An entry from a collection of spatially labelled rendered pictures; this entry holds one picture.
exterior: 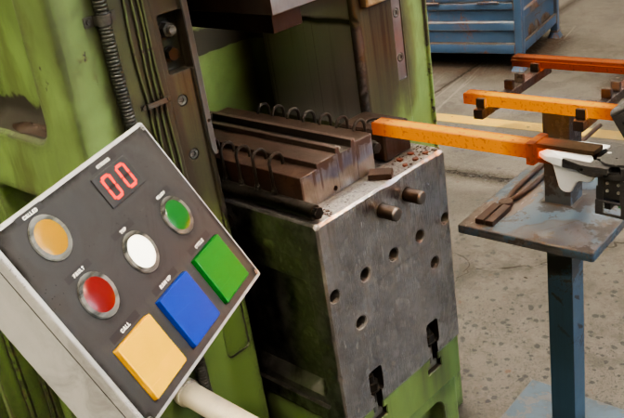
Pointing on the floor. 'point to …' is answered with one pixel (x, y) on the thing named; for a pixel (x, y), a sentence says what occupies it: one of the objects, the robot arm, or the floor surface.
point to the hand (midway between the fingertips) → (550, 148)
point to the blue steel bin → (490, 0)
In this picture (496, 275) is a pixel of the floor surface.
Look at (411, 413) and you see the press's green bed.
